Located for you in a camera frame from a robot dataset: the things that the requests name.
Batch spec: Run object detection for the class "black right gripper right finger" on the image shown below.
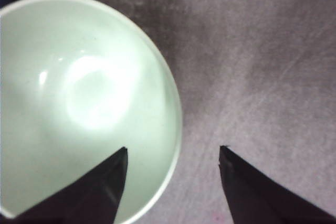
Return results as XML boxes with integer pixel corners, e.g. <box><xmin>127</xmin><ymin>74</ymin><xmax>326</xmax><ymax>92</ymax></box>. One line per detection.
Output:
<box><xmin>219</xmin><ymin>145</ymin><xmax>336</xmax><ymax>224</ymax></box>

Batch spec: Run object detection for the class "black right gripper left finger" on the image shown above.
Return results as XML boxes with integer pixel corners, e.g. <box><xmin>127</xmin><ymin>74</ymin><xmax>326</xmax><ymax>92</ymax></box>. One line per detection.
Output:
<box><xmin>0</xmin><ymin>147</ymin><xmax>128</xmax><ymax>224</ymax></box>

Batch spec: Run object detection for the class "green ceramic bowl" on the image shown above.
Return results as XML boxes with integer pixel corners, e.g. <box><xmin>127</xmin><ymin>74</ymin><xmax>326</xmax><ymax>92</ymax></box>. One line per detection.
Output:
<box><xmin>0</xmin><ymin>0</ymin><xmax>183</xmax><ymax>224</ymax></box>

